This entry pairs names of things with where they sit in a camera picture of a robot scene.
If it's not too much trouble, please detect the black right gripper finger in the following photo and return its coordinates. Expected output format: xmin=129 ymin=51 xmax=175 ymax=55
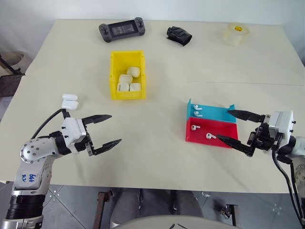
xmin=215 ymin=134 xmax=251 ymax=157
xmin=227 ymin=109 xmax=264 ymax=122

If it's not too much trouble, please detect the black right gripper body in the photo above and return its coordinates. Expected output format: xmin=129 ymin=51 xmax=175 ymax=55
xmin=246 ymin=114 xmax=283 ymax=158

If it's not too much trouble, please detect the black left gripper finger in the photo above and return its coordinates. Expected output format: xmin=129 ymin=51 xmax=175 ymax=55
xmin=81 ymin=114 xmax=113 ymax=126
xmin=93 ymin=138 xmax=122 ymax=156

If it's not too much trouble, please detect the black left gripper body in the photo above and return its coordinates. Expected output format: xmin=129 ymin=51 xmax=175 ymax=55
xmin=81 ymin=118 xmax=96 ymax=157

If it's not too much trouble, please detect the yellow plastic bin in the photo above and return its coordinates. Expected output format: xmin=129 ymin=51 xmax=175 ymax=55
xmin=109 ymin=50 xmax=147 ymax=101

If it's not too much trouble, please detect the red plastic tray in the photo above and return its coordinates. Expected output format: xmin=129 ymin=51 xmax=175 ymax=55
xmin=185 ymin=116 xmax=239 ymax=149

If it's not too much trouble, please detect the blue plastic tray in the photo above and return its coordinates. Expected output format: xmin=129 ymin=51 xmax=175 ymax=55
xmin=186 ymin=98 xmax=237 ymax=124

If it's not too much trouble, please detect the rusty metal table leg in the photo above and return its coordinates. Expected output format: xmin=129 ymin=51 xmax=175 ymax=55
xmin=225 ymin=204 xmax=240 ymax=227
xmin=92 ymin=188 xmax=113 ymax=229

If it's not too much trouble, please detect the dark rounded shape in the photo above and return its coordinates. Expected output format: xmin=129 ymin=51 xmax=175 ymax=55
xmin=111 ymin=188 xmax=143 ymax=225

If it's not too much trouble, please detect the clear adhesive tape roll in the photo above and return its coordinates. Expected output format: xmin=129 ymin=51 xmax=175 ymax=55
xmin=223 ymin=22 xmax=251 ymax=46

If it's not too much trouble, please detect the black handheld game console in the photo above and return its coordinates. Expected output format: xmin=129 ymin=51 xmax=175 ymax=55
xmin=98 ymin=17 xmax=146 ymax=43

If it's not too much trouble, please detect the pale robot torso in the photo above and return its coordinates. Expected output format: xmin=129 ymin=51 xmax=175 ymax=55
xmin=116 ymin=215 xmax=235 ymax=229

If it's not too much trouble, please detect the black tripod stand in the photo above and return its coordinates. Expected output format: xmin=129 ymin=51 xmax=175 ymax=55
xmin=0 ymin=53 xmax=26 ymax=78

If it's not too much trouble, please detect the grey round bucket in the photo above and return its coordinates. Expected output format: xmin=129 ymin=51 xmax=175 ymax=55
xmin=0 ymin=51 xmax=33 ymax=74

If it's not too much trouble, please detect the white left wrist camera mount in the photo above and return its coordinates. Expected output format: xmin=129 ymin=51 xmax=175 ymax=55
xmin=61 ymin=117 xmax=87 ymax=155

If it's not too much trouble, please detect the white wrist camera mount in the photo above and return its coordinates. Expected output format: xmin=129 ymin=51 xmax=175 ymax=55
xmin=268 ymin=110 xmax=297 ymax=142
xmin=61 ymin=117 xmax=87 ymax=155

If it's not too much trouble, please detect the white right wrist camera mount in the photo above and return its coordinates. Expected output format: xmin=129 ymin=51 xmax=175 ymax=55
xmin=268 ymin=110 xmax=297 ymax=142

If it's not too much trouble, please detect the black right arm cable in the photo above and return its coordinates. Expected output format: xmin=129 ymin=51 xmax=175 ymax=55
xmin=271 ymin=133 xmax=305 ymax=221

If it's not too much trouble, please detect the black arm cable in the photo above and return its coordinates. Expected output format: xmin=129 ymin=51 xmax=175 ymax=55
xmin=271 ymin=133 xmax=305 ymax=221
xmin=30 ymin=108 xmax=71 ymax=140

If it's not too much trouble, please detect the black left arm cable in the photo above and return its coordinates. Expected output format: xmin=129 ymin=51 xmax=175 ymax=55
xmin=30 ymin=108 xmax=71 ymax=140

